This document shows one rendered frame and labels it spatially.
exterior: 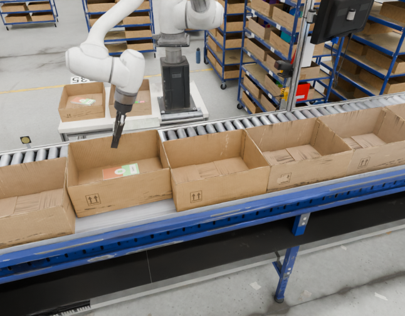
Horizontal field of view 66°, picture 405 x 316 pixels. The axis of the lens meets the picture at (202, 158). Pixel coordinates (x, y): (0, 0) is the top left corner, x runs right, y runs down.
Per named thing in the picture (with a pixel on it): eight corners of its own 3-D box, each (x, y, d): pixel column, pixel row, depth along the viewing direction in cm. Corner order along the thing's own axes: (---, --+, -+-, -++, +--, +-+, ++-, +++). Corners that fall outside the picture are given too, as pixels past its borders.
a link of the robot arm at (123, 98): (136, 86, 134) (133, 98, 137) (115, 81, 130) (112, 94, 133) (139, 95, 127) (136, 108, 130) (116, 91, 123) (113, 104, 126)
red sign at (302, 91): (306, 100, 226) (310, 83, 218) (306, 100, 225) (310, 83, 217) (286, 102, 222) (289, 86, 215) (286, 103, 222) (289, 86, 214)
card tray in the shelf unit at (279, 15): (271, 18, 268) (273, 5, 262) (303, 15, 275) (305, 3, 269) (294, 32, 238) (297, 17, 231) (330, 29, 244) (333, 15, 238)
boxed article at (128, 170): (103, 172, 146) (102, 169, 145) (137, 165, 149) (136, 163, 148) (104, 182, 140) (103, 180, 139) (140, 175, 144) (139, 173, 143)
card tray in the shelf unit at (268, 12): (250, 6, 304) (251, -5, 298) (279, 4, 310) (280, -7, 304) (268, 16, 273) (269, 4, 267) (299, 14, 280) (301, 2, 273)
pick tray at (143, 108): (150, 90, 246) (148, 78, 240) (152, 115, 216) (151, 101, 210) (113, 93, 242) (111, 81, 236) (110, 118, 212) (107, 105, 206)
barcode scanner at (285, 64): (271, 74, 211) (274, 58, 205) (286, 74, 214) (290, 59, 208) (275, 78, 206) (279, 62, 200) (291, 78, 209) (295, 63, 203)
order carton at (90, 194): (160, 157, 156) (157, 128, 145) (173, 198, 134) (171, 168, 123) (77, 171, 147) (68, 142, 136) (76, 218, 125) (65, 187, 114)
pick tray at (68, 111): (106, 93, 243) (103, 81, 236) (105, 118, 213) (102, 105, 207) (67, 96, 238) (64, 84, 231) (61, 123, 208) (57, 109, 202)
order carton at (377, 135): (372, 133, 174) (382, 106, 164) (413, 165, 152) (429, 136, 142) (309, 144, 166) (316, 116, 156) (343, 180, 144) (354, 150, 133)
